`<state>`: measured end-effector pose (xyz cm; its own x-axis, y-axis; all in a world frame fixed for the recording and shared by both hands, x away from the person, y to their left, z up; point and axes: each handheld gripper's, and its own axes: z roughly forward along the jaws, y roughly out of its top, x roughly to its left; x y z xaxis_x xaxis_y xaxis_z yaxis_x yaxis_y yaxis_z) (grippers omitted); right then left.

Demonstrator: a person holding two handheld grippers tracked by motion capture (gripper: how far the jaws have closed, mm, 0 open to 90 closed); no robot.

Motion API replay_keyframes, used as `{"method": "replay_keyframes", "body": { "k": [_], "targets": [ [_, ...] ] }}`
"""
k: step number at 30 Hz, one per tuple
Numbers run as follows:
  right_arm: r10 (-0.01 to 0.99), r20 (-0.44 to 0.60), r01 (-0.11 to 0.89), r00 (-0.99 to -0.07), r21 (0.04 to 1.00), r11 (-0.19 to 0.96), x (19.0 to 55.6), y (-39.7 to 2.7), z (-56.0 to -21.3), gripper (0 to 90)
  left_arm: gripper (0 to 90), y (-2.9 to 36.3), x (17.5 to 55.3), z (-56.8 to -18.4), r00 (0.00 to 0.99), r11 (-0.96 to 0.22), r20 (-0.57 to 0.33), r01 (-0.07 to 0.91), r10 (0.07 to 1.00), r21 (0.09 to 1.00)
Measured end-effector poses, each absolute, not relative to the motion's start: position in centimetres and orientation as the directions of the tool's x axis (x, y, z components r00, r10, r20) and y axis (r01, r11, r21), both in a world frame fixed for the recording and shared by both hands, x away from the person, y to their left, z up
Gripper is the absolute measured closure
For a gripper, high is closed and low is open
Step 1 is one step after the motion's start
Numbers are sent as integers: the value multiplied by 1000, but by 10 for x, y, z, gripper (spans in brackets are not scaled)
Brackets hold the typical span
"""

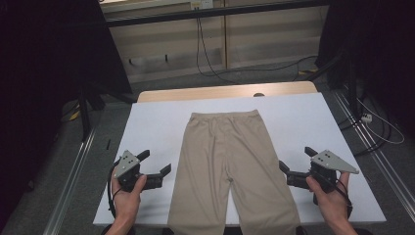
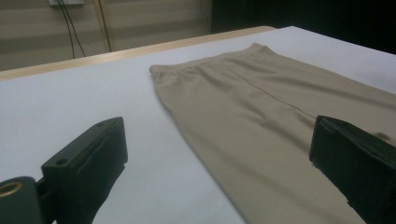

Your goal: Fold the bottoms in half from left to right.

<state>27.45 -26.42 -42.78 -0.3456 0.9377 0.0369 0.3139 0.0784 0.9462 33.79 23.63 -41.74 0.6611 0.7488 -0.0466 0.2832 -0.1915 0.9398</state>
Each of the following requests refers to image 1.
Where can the person's left hand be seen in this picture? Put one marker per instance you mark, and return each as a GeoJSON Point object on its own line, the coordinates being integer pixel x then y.
{"type": "Point", "coordinates": [125, 204]}

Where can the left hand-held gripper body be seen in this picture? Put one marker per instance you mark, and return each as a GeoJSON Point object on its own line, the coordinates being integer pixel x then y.
{"type": "Point", "coordinates": [127, 163]}

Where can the black curtain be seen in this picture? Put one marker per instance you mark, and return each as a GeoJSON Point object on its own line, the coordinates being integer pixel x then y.
{"type": "Point", "coordinates": [49, 65]}
{"type": "Point", "coordinates": [375, 49]}

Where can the white board table cover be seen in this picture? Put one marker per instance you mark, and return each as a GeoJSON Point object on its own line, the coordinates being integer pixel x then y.
{"type": "Point", "coordinates": [156, 130]}

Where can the black metal stand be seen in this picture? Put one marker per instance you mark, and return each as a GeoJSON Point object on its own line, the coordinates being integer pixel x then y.
{"type": "Point", "coordinates": [84, 120]}
{"type": "Point", "coordinates": [351, 98]}

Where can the small black floor object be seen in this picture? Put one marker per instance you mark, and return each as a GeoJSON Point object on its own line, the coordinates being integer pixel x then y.
{"type": "Point", "coordinates": [108, 144]}

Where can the wall socket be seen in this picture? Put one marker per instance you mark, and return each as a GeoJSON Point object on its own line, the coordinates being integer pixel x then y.
{"type": "Point", "coordinates": [202, 4]}

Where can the metal floor rail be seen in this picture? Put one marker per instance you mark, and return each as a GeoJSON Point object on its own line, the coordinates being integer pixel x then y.
{"type": "Point", "coordinates": [385, 163]}
{"type": "Point", "coordinates": [70, 186]}

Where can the beige pants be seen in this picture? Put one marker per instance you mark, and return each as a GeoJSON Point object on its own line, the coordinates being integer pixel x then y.
{"type": "Point", "coordinates": [212, 147]}

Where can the yellow tape strip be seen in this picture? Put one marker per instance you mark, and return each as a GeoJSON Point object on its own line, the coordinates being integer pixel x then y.
{"type": "Point", "coordinates": [308, 71]}
{"type": "Point", "coordinates": [75, 116]}

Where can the person's right hand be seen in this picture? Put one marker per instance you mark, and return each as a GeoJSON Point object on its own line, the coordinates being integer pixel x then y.
{"type": "Point", "coordinates": [332, 205]}

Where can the black horizontal bar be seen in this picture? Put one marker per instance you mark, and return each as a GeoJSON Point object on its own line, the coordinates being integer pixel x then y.
{"type": "Point", "coordinates": [195, 13]}

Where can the white power plug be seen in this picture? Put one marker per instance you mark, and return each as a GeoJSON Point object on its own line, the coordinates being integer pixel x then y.
{"type": "Point", "coordinates": [366, 118]}

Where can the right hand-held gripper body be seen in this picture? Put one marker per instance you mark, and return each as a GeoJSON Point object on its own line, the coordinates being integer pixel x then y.
{"type": "Point", "coordinates": [329, 161]}

